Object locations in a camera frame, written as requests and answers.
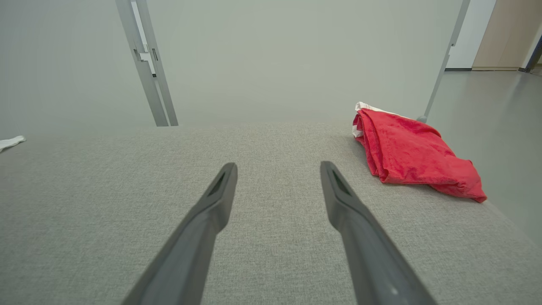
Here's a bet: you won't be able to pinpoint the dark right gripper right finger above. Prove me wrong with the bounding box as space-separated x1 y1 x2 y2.
320 161 437 305

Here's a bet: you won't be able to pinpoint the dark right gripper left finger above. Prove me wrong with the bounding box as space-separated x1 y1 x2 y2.
122 162 238 305

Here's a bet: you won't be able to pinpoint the red shorts with white stripes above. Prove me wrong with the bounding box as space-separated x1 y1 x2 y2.
352 102 487 203

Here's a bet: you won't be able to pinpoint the white cloth strip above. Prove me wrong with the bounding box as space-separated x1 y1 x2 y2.
0 136 26 153

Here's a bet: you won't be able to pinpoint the beige door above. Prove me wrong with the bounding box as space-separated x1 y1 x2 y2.
472 0 542 71

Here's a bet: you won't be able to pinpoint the grey frame leg with caster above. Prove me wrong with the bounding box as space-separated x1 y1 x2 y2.
417 0 471 123

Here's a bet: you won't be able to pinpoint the white door frame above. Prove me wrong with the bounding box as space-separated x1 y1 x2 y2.
446 0 497 70

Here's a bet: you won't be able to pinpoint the dark blue post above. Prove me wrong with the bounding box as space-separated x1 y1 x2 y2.
519 34 542 73

